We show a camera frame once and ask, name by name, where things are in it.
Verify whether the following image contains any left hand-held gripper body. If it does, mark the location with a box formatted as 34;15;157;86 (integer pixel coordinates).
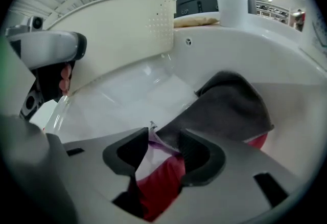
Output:
32;61;75;103

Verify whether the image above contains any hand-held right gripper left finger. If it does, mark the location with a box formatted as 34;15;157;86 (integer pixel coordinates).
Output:
45;127;154;224

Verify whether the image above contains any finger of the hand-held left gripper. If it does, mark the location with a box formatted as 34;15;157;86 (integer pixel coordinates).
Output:
5;28;88;70

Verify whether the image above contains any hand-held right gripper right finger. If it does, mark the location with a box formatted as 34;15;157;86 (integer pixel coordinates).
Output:
158;128;307;224

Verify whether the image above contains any cream perforated basket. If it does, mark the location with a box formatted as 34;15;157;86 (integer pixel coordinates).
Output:
44;0;177;96

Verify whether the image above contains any red cloth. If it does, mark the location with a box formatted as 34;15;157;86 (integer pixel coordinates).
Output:
127;132;269;221

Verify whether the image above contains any dark grey cloth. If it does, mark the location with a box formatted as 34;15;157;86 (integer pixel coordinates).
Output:
155;71;275;153

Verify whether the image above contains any person's left hand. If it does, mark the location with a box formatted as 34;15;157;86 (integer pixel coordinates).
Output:
58;63;73;96

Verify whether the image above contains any white sink unit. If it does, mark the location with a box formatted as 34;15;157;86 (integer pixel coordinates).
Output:
43;19;327;167

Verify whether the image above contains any beige sponge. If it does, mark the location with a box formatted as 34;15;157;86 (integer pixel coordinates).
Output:
173;12;220;27

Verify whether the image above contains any white shelving unit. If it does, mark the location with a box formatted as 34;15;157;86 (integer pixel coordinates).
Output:
255;0;291;22

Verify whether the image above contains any grey fisheye camera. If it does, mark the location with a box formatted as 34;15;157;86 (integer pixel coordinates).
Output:
27;15;44;31
20;91;42;118

